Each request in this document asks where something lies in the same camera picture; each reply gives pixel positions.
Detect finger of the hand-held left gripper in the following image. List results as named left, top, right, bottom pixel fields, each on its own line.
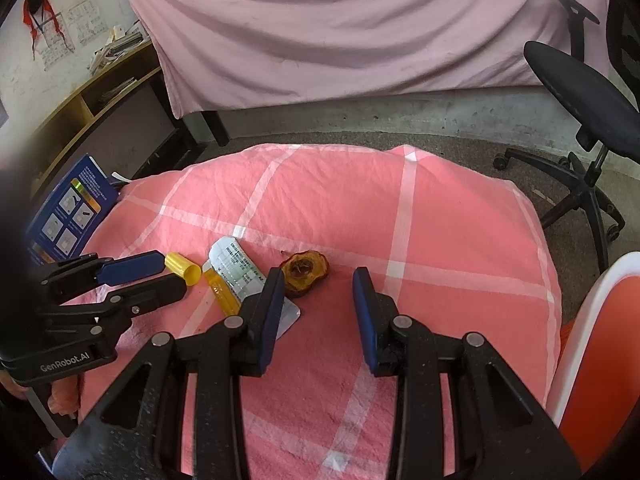
left=37, top=272, right=189, bottom=333
left=40, top=251, right=167, bottom=306

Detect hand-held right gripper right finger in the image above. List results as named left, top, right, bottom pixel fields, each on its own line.
left=352, top=266, right=583, bottom=480

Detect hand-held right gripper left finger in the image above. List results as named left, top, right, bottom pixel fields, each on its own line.
left=52, top=267, right=286, bottom=480

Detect yellow plastic cap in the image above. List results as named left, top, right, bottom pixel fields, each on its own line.
left=164, top=252, right=202, bottom=287

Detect brown dried fruit piece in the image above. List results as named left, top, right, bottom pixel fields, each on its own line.
left=280, top=251, right=330, bottom=298

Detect blue cardboard box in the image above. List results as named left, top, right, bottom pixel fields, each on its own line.
left=25, top=154, right=132, bottom=266

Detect person's left hand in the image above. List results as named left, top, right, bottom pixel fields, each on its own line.
left=49, top=374, right=82, bottom=418

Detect amber pill bottle white label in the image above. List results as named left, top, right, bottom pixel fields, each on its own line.
left=202, top=259, right=243, bottom=317

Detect white printed packet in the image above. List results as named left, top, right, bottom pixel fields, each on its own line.
left=207, top=236, right=302, bottom=338

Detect pink checked tablecloth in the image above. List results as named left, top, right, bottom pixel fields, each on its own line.
left=70, top=144, right=563, bottom=480

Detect black table leg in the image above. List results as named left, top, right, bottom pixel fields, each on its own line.
left=202, top=109, right=231, bottom=147

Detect wooden shelf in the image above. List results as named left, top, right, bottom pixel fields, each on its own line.
left=30, top=37, right=191, bottom=196

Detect flat pile of papers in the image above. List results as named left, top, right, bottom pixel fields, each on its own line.
left=100, top=77, right=138, bottom=106

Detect stack of papers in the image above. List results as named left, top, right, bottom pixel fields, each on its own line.
left=87, top=25, right=146, bottom=73

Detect white rimmed round bin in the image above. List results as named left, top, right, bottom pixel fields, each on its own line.
left=547, top=251, right=640, bottom=471

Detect red ribbon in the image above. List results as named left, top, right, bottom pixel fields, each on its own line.
left=22, top=0, right=71, bottom=61

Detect pink backdrop cloth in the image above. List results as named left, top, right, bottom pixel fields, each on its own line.
left=111, top=0, right=613, bottom=120

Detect black office chair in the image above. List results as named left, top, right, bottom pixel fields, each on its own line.
left=492, top=0, right=640, bottom=273

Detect white wall calendar sheets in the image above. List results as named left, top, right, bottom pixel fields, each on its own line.
left=42, top=2, right=108, bottom=68

